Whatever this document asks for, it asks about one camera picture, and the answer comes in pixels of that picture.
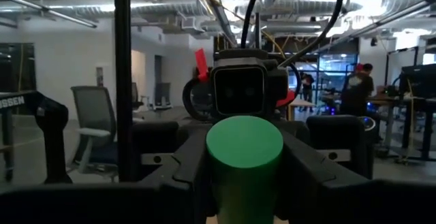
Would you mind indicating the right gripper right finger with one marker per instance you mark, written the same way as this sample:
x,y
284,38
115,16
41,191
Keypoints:
x,y
357,203

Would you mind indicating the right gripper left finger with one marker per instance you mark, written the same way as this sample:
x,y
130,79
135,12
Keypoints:
x,y
102,203

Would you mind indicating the green foam cylinder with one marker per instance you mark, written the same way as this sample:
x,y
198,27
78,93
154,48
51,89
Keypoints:
x,y
245,169

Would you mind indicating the person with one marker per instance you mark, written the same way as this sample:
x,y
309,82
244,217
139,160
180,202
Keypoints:
x,y
307,88
357,91

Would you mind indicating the small wooden table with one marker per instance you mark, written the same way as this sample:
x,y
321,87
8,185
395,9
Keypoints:
x,y
301,104

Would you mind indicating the black desk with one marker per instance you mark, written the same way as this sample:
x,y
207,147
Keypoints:
x,y
419,101

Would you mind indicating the black desk monitor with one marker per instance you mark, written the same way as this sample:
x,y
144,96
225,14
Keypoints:
x,y
419,81

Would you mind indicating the grey office chair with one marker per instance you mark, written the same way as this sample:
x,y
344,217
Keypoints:
x,y
92,108

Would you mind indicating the red tag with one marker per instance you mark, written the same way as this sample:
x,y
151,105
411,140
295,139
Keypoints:
x,y
201,65

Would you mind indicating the black frame post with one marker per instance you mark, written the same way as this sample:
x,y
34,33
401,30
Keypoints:
x,y
122,81

